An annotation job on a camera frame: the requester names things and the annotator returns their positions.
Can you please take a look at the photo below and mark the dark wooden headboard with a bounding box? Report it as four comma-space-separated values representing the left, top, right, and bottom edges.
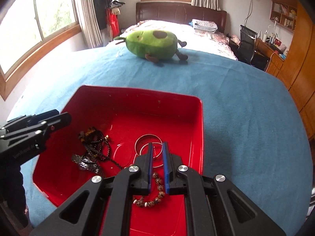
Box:
136, 2, 227, 33

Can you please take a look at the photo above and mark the black bead necklace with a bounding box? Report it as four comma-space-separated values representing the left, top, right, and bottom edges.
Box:
78, 126, 111, 162

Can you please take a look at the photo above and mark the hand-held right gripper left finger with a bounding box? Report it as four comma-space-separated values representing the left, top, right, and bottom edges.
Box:
30, 142, 154, 236

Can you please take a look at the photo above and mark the wooden bead bracelet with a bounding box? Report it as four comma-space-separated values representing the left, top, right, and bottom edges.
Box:
133, 171, 165, 208

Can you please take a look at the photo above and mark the red bag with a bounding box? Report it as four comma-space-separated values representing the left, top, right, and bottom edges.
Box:
106, 7, 121, 39

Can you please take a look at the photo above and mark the wooden wall shelf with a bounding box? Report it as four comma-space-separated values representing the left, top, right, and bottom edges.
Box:
269, 1, 298, 33

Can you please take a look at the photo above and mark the large wooden frame window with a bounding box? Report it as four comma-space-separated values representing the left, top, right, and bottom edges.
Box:
0, 0, 82, 101

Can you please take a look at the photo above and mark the green avocado plush toy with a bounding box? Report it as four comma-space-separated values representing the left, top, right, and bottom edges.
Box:
115, 29, 189, 67

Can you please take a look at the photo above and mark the white sheer curtain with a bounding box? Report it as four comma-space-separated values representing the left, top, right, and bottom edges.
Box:
72, 0, 103, 50

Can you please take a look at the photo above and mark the person's left forearm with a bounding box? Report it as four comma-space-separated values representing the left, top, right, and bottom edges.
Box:
0, 163, 29, 228

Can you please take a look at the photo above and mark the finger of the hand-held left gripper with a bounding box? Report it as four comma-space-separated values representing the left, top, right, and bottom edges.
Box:
6, 110, 60, 128
0, 112, 72, 141

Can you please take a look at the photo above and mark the black jacket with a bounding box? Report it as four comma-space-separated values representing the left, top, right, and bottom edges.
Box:
94, 0, 110, 30

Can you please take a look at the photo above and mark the wooden desk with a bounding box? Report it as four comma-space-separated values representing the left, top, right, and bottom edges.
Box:
253, 38, 286, 77

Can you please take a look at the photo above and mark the small engraved metal bangle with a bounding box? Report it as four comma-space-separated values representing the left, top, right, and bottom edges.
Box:
134, 134, 163, 156

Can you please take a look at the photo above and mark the folded white blue towel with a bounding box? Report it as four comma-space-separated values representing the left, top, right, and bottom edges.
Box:
189, 19, 218, 33

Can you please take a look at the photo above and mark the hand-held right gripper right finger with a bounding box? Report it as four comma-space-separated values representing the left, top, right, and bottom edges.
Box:
162, 141, 287, 236

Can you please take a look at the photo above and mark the black office chair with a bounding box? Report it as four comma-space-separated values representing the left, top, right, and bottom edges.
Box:
237, 25, 258, 66

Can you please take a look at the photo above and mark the metal watch band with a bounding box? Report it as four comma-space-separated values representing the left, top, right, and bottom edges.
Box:
72, 154, 100, 173

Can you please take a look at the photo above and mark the white wall cable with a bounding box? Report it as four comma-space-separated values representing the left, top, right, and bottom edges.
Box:
244, 0, 261, 27

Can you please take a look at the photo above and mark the red box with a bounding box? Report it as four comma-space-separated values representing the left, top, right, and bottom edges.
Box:
32, 85, 205, 236

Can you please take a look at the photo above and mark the wooden wardrobe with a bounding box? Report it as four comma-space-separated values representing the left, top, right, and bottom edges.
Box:
259, 0, 315, 140

